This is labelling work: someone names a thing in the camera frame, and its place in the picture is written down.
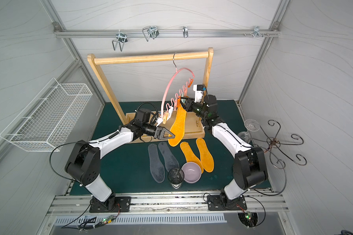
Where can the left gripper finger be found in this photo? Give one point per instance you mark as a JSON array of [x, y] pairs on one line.
[[161, 137], [164, 132]]

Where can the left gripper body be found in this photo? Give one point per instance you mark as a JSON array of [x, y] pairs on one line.
[[158, 132]]

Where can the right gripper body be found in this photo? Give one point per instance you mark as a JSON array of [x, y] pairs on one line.
[[187, 104]]

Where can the pink clip hanger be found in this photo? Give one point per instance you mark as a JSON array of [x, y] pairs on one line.
[[173, 91]]

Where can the yellow insole back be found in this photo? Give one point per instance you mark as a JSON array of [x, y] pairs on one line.
[[178, 128]]

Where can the yellow insole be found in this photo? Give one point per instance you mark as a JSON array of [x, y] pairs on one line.
[[190, 156], [206, 157], [178, 128]]

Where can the wooden clothes rack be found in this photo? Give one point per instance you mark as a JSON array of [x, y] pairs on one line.
[[193, 127]]

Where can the dark navy insole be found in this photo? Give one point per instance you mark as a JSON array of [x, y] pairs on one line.
[[169, 159], [157, 169]]

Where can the yellow insole front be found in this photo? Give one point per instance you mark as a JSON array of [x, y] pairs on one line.
[[206, 157]]

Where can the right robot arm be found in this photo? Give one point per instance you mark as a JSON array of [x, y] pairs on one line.
[[249, 167]]

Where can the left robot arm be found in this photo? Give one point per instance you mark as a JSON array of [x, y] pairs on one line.
[[84, 162]]

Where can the hanging wine glass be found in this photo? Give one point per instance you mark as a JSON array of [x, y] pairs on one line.
[[252, 125]]

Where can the purple bowl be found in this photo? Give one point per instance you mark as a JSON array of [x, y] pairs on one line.
[[192, 172]]

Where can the metal glass holder stand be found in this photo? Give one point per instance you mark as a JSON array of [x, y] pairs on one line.
[[275, 143]]

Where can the small metal hook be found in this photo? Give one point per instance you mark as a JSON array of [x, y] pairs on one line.
[[185, 31]]

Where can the metal loop hook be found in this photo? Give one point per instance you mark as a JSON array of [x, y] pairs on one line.
[[150, 32]]

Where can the metal double hook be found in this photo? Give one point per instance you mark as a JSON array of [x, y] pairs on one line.
[[119, 42]]

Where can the metal corner hook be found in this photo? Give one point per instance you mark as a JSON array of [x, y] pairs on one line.
[[256, 33]]

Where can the white vented strip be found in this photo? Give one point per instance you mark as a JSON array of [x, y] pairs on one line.
[[140, 219]]

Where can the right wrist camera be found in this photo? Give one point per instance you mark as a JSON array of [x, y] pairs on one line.
[[199, 90]]

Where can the aluminium top rail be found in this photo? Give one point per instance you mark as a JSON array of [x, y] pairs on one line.
[[163, 33]]

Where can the white wire basket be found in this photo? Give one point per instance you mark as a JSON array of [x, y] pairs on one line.
[[47, 121]]

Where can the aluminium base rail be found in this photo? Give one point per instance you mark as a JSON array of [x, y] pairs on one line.
[[169, 202]]

